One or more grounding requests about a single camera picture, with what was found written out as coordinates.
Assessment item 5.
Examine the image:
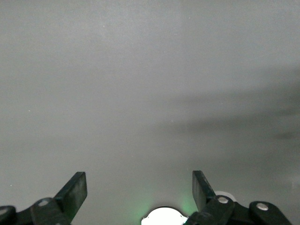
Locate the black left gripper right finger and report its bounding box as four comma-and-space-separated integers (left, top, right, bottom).
184, 170, 294, 225

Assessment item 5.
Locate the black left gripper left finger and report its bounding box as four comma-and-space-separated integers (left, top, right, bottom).
0, 172, 88, 225

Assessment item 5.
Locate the dark grey table mat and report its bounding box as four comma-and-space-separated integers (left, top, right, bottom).
0, 0, 300, 225

